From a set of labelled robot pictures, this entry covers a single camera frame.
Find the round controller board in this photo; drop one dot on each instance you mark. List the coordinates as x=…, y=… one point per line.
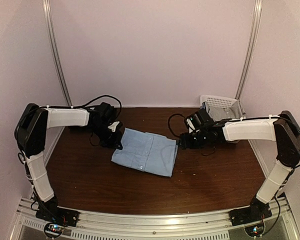
x=255, y=230
x=53, y=230

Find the left round controller board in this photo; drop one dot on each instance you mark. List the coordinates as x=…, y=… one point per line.
x=53, y=230

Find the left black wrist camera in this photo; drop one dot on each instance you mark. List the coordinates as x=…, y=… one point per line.
x=107, y=112

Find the white plastic laundry basket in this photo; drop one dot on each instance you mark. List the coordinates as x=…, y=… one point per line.
x=218, y=101

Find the folded black shirt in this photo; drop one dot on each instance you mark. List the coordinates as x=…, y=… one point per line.
x=77, y=128

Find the right aluminium frame post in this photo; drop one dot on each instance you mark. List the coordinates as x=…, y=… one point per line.
x=253, y=36

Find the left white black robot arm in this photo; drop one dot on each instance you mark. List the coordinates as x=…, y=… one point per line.
x=30, y=136

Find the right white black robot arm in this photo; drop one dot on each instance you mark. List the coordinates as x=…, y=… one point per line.
x=282, y=129

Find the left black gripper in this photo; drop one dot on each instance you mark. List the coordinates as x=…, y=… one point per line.
x=115, y=140

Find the blue checkered shirt in basket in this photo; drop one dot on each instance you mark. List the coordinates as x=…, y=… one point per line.
x=204, y=105

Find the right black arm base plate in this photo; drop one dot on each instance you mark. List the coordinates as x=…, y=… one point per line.
x=249, y=214

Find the left aluminium frame post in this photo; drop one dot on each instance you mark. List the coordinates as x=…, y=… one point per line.
x=54, y=50

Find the aluminium frame post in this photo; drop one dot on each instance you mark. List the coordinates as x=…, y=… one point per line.
x=54, y=50
x=253, y=36

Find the right round controller board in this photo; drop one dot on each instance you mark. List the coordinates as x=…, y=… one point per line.
x=255, y=230

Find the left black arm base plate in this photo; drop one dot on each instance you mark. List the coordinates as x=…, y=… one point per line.
x=61, y=216

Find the grey shirt in basket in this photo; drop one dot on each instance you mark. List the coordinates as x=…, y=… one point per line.
x=217, y=113

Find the light blue long sleeve shirt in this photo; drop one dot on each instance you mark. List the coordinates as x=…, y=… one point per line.
x=147, y=152

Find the front aluminium rail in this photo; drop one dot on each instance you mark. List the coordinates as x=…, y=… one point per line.
x=211, y=225

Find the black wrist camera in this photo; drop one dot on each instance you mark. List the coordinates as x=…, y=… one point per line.
x=107, y=112
x=197, y=120

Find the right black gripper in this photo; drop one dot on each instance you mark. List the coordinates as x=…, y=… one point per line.
x=185, y=143

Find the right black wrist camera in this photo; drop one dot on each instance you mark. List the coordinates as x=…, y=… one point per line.
x=197, y=120

